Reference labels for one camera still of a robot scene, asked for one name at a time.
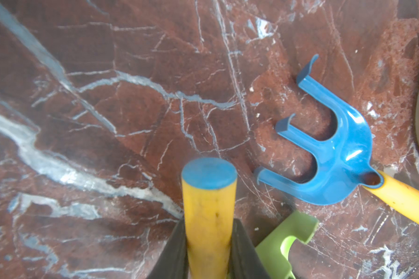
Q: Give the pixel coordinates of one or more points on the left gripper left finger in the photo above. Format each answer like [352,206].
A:
[173,262]

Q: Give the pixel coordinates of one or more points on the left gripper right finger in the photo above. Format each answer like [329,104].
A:
[244,262]

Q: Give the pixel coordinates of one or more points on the green rake wooden handle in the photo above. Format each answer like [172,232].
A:
[273,250]

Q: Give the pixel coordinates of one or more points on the yellow shovel yellow handle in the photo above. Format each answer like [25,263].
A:
[209,190]

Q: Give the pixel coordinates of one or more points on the blue fork yellow handle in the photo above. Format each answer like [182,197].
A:
[343,160]

